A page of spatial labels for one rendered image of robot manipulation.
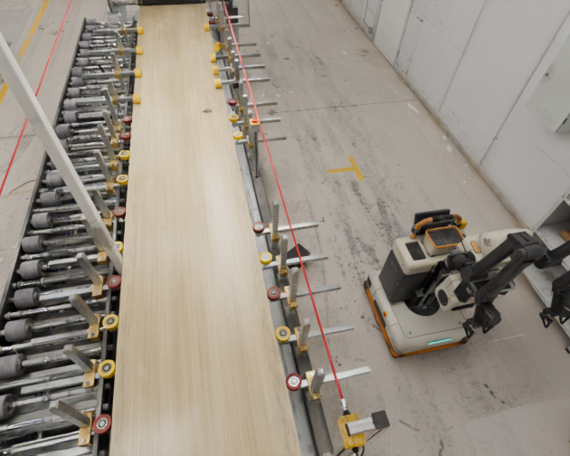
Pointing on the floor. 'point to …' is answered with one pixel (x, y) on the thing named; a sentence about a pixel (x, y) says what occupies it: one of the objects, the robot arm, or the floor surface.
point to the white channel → (14, 76)
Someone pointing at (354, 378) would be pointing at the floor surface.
